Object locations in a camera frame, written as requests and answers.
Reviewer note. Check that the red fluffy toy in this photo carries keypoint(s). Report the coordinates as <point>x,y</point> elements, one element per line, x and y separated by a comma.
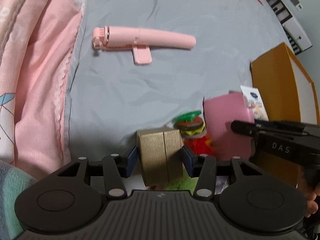
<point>200,146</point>

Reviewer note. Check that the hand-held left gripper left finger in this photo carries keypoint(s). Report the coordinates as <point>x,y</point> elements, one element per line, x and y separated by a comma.
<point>131,160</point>

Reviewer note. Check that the pink pouch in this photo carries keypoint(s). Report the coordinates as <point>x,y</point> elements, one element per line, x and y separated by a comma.
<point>227,120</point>

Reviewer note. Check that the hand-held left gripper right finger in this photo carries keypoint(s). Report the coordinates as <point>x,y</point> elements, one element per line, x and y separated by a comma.
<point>189,161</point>

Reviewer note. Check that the orange storage box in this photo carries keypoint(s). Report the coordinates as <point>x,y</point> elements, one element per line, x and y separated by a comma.
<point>275,85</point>

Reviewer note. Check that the teal plaid cloth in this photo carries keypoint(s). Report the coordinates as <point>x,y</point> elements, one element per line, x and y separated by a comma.
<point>12,192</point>

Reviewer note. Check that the person's right hand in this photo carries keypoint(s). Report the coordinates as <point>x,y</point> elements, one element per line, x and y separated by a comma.
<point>312,201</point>

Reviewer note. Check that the white and black nightstand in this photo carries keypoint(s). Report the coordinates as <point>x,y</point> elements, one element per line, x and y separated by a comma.
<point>295,22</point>

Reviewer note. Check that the burger-shaped toy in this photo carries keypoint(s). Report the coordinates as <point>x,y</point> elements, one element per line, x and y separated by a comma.
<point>191,125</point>

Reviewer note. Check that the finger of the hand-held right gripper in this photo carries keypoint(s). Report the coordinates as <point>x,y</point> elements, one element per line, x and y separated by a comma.
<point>243,127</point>

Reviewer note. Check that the green fluffy object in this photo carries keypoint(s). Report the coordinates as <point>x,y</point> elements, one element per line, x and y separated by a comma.
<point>181,184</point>

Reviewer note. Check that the gold cardboard box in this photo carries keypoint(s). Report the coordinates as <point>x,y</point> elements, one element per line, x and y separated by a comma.
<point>160,152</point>

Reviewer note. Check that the pink printed quilt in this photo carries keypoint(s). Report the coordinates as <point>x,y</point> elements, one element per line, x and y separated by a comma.
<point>37,67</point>

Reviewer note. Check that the pink selfie stick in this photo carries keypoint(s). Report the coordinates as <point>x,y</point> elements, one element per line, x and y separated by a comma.
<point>150,38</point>

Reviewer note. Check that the white packet with blue label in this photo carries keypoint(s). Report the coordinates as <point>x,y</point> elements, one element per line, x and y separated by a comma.
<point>257,105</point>

